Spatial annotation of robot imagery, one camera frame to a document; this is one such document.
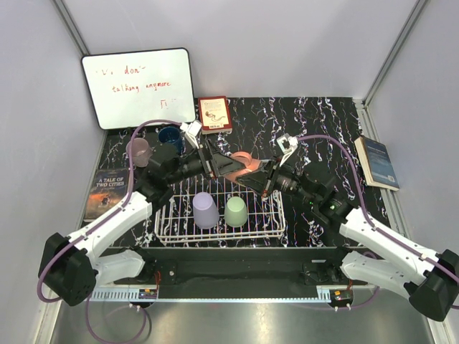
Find mauve ceramic mug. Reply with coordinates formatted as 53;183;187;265
126;138;153;168

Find light green plastic cup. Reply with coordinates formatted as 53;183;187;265
224;196;248;227

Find white wire dish rack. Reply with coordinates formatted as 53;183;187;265
153;176;287;247

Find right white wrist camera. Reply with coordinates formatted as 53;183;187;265
276;133;298;166

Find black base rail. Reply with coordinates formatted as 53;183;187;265
117;247;349;300

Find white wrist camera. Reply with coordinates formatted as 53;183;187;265
276;133;298;166
179;120;202;148

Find dark blue mug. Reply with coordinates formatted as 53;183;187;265
158;126;183;154

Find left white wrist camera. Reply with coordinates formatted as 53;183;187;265
179;120;202;148

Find Tale of Two Cities book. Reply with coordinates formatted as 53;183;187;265
83;168;129;222

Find white slotted cable duct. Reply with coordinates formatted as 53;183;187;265
90;287;158;302

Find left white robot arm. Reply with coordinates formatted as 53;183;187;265
37;138;245;306

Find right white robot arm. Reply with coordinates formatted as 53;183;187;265
235;161;458;322

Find red and cream book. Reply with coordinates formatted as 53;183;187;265
198;96;232;135

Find blue paperback book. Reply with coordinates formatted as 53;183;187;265
354;136;399;191

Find black marbled table mat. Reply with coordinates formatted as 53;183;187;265
113;97;389;249

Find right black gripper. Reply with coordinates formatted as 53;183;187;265
237;154;318;206

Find lavender plastic cup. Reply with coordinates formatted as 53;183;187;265
192;192;219;229

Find orange pink mug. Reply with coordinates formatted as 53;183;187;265
224;151;263;183

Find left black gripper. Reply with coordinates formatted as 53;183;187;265
166;139;244;185

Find white dry-erase board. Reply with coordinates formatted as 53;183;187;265
81;47;196;130

